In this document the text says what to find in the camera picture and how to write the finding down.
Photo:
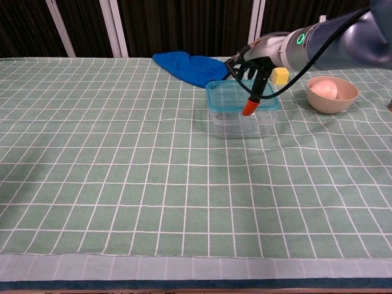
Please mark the dark pleated curtain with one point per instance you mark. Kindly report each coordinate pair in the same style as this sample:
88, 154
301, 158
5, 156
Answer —
183, 24

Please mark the beige bowl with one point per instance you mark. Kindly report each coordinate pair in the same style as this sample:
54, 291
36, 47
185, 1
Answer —
332, 105

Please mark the green checked tablecloth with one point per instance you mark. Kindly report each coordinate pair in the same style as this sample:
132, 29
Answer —
92, 153

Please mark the blue cloth pouch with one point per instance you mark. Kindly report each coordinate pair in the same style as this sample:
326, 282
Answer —
190, 69

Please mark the pink ball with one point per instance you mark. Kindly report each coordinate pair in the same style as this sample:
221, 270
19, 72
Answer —
323, 88

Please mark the white metal frame post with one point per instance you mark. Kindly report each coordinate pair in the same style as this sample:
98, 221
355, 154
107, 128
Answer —
61, 30
114, 30
255, 24

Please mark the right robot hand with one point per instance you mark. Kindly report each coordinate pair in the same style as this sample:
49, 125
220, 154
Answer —
269, 49

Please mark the clear plastic container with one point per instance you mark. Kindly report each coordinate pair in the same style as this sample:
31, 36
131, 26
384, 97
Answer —
242, 125

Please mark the translucent blue square lid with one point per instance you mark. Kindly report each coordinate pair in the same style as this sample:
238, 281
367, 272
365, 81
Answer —
226, 95

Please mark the yellow cube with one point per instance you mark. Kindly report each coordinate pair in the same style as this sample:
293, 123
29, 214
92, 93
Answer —
281, 76

